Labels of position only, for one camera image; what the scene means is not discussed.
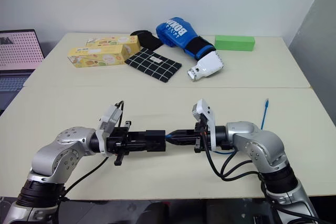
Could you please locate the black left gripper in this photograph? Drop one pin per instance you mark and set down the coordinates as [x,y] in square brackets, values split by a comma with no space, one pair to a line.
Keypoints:
[119,140]

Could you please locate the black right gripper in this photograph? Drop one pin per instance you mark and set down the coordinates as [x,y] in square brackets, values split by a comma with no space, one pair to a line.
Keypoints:
[198,142]

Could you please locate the small black box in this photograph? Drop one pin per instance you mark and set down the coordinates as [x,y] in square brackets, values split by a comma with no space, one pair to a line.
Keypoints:
[156,140]

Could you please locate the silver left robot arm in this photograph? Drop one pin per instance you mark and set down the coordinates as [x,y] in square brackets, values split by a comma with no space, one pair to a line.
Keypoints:
[65,140]

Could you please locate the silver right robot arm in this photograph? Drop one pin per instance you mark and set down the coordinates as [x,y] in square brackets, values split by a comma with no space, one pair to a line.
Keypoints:
[262,140]

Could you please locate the white handheld device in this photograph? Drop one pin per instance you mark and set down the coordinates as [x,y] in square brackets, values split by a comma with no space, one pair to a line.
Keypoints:
[208,65]

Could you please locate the black white-checked cloth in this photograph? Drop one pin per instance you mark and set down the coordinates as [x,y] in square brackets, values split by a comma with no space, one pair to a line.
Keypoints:
[153,64]

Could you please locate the yellow food-print carton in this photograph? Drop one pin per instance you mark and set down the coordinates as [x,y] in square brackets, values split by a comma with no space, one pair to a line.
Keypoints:
[115,41]
[97,56]

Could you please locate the black wrist wrap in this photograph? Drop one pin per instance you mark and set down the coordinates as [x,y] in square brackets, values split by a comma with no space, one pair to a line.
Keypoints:
[148,39]

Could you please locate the blue boxing glove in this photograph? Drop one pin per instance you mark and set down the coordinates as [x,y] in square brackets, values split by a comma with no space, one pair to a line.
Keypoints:
[181,33]

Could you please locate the green rectangular block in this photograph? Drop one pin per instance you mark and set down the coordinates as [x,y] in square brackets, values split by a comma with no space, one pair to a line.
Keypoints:
[234,42]

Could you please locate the open laptop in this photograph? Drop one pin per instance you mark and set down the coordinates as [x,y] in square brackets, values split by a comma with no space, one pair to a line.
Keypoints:
[15,48]

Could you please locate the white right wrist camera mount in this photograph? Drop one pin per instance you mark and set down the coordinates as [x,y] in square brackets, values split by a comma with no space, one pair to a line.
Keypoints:
[207,113]

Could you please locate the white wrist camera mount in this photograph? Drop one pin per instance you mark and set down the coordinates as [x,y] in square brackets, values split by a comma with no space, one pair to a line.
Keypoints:
[110,117]
[207,113]

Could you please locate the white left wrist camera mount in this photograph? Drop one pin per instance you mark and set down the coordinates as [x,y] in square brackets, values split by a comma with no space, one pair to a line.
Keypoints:
[110,117]

